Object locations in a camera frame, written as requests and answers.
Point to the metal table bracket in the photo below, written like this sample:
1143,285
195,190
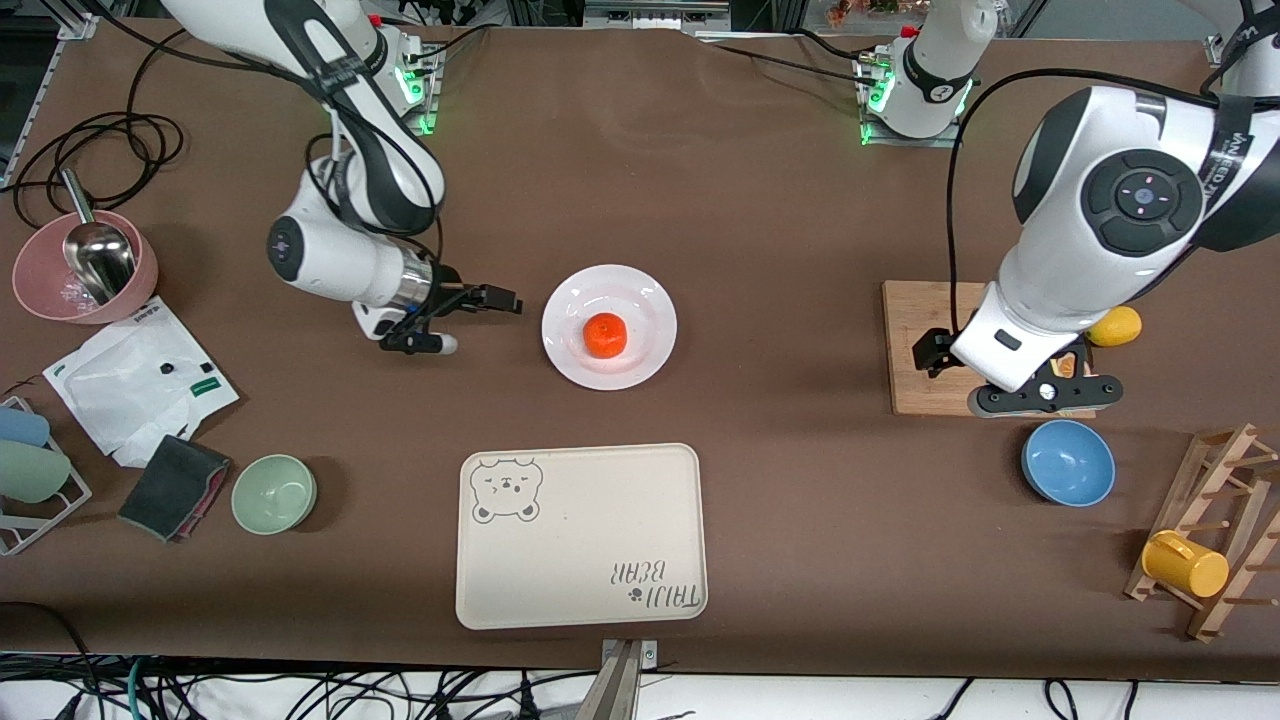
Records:
622,690

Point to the light blue cup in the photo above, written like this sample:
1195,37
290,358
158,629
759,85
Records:
22,428

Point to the white plastic bag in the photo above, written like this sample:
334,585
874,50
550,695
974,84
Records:
130,385

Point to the pale green bowl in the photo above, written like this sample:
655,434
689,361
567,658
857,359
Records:
274,495

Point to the dark grey folded cloth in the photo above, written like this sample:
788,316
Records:
170,485

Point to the aluminium frame rail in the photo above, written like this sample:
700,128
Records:
650,12

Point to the pale green cup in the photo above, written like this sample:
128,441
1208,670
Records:
30,472

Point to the wooden cutting board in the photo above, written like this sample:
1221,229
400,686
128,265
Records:
915,310

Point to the orange fruit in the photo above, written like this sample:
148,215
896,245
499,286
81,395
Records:
605,335

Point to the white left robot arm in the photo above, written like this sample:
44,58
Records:
1050,270

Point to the yellow mug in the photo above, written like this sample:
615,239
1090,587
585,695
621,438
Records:
1185,565

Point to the metal scoop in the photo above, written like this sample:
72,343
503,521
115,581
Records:
100,260

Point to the pink bowl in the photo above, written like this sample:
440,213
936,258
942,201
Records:
40,275

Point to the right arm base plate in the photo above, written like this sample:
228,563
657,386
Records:
428,100

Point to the white round plate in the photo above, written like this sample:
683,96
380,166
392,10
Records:
640,300

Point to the wooden mug rack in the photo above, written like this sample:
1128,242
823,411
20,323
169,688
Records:
1235,540

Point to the blue bowl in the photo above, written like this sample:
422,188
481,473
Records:
1068,462

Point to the toy orange slice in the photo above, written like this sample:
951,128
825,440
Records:
1066,366

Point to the cream bear print tray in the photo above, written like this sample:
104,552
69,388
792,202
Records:
580,540

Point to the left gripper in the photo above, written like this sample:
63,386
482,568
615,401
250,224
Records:
932,350

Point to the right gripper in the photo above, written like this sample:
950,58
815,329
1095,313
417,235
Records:
450,296

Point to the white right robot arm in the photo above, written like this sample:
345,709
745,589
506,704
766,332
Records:
340,255

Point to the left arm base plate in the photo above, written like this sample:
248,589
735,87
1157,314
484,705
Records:
870,135

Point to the yellow lemon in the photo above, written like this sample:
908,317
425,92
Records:
1120,326

